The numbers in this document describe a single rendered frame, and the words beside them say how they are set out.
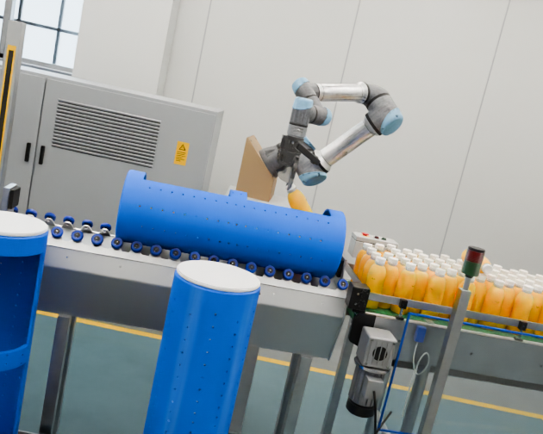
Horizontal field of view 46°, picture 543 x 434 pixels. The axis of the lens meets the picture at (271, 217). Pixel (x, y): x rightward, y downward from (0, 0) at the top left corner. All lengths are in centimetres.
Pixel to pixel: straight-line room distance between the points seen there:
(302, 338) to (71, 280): 93
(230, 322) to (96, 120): 244
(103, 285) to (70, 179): 183
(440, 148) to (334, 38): 125
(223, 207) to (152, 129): 176
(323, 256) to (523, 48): 353
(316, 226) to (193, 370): 78
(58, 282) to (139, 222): 40
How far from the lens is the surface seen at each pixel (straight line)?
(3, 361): 238
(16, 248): 223
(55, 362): 276
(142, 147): 418
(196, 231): 247
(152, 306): 260
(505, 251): 583
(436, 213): 559
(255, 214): 249
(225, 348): 208
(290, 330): 265
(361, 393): 253
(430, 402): 259
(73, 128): 428
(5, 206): 266
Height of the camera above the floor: 165
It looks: 11 degrees down
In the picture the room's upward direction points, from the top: 12 degrees clockwise
